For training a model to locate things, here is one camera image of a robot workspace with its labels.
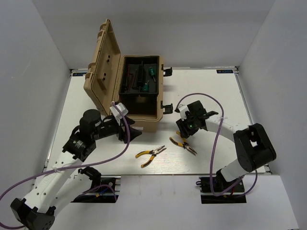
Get tan plastic toolbox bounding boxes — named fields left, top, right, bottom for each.
left=83, top=19, right=173, bottom=133

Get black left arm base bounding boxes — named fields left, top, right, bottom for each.
left=72, top=176, right=121, bottom=204

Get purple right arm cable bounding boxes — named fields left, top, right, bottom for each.
left=176, top=92, right=259, bottom=197

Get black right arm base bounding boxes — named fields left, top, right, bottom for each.
left=196, top=176, right=248, bottom=204

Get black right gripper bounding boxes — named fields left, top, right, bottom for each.
left=176, top=113, right=199, bottom=138

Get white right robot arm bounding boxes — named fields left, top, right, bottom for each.
left=169, top=101, right=276, bottom=196

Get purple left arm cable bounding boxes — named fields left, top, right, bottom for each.
left=0, top=102, right=131, bottom=228

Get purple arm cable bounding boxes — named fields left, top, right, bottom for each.
left=176, top=92, right=259, bottom=197
left=0, top=102, right=131, bottom=228

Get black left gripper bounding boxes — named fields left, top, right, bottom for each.
left=92, top=115, right=142, bottom=143

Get green stubby screwdriver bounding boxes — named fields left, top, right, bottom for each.
left=142, top=81, right=150, bottom=92
left=148, top=67, right=156, bottom=82

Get yellow pliers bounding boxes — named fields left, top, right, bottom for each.
left=169, top=131, right=197, bottom=156
left=135, top=145, right=166, bottom=168

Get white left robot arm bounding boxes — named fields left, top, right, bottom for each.
left=11, top=103, right=141, bottom=230

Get black toolbox inner tray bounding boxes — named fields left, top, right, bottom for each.
left=119, top=56, right=160, bottom=97

